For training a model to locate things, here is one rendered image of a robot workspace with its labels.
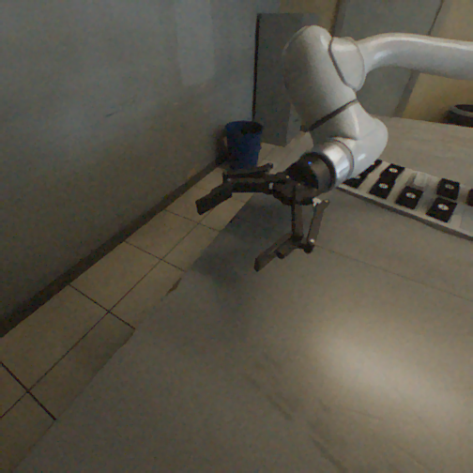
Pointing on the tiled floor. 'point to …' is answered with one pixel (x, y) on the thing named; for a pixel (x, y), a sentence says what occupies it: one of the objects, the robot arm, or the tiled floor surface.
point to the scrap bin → (243, 144)
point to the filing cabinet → (280, 33)
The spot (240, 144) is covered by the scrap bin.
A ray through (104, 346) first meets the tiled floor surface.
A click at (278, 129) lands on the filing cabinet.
